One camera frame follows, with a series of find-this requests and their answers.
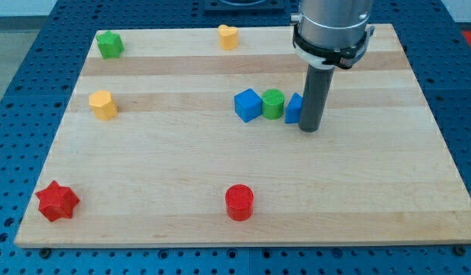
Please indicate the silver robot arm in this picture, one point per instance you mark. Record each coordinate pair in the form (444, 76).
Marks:
(330, 33)

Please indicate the yellow hexagon block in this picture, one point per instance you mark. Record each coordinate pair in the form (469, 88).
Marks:
(103, 105)

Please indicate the green cylinder block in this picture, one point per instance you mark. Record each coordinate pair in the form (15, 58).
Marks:
(272, 104)

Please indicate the blue cube block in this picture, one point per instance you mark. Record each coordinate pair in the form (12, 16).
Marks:
(248, 105)

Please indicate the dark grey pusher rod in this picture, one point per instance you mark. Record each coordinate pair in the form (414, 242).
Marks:
(316, 89)

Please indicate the wooden board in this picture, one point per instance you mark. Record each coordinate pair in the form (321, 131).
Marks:
(377, 171)

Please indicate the blue triangular block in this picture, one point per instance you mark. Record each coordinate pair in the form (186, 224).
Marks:
(292, 113)

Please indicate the red cylinder block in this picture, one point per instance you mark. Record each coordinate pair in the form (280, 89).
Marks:
(239, 202)

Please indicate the green star block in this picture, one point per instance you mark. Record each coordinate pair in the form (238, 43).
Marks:
(110, 45)

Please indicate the yellow heart block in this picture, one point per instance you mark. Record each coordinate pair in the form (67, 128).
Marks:
(228, 37)

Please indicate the red star block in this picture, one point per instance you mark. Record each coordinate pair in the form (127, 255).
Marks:
(56, 201)

